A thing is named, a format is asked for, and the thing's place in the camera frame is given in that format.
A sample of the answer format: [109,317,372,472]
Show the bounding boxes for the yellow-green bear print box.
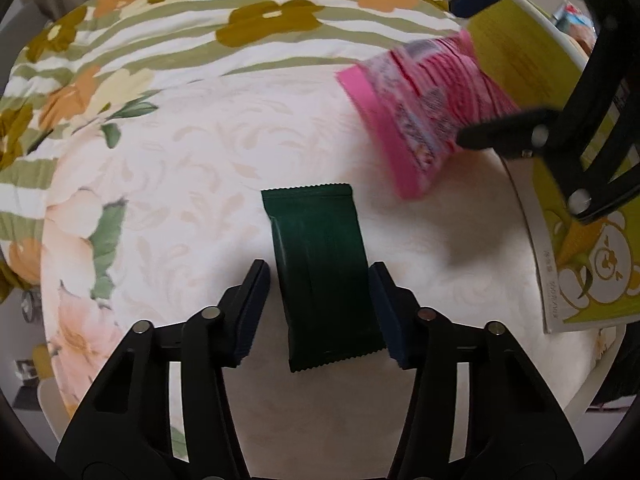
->
[470,0,640,336]

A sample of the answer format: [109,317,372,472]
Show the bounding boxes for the striped floral blanket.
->
[0,0,451,301]

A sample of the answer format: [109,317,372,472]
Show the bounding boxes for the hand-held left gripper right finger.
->
[367,261,586,480]

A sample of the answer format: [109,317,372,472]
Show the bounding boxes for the blue white snack packet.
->
[552,0,599,56]

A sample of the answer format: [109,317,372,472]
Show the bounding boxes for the pale floral tablecloth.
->
[42,65,601,466]

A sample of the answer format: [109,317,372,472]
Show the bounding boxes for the dark green snack packet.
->
[261,183,387,374]

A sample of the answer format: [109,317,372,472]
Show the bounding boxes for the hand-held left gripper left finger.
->
[55,259,272,480]

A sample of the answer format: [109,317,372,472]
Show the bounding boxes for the pink purple snack packet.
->
[336,27,523,201]

